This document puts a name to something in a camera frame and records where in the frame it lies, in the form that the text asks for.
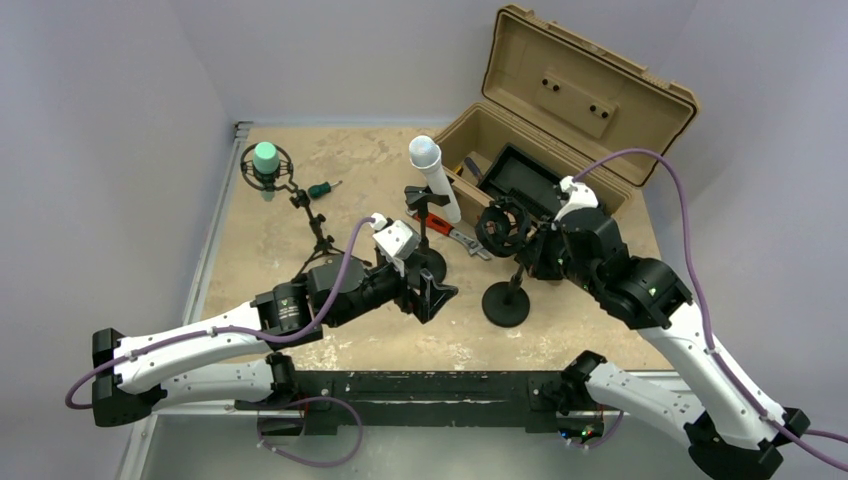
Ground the black tripod mic stand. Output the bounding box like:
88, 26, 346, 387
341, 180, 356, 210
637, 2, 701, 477
239, 142, 345, 277

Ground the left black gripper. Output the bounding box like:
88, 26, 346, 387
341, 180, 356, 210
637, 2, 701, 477
327, 251, 456, 328

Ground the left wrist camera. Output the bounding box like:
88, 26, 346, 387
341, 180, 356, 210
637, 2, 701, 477
369, 212, 421, 277

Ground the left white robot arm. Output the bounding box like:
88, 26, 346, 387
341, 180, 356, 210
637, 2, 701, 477
91, 256, 458, 427

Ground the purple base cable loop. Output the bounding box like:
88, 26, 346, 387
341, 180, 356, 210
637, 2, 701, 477
255, 394, 366, 469

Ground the round base shock mount stand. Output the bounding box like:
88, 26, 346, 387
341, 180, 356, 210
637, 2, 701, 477
475, 197, 551, 329

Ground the red adjustable wrench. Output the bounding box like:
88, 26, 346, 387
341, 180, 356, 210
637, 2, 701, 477
425, 213, 492, 261

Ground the white microphone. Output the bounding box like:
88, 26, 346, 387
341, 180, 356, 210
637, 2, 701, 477
408, 135, 462, 224

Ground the tan plastic tool case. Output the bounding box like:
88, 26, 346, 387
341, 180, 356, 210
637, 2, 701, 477
435, 4, 701, 225

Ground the green microphone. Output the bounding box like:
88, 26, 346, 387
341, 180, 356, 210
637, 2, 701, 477
252, 142, 281, 202

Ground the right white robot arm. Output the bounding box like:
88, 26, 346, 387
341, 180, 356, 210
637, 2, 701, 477
544, 208, 810, 479

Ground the green handle screwdriver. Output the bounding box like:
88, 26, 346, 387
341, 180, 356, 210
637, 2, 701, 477
307, 180, 342, 199

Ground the round base clip stand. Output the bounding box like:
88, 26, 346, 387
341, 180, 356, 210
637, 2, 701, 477
404, 186, 449, 283

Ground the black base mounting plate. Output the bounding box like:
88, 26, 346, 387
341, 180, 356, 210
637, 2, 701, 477
235, 371, 608, 439

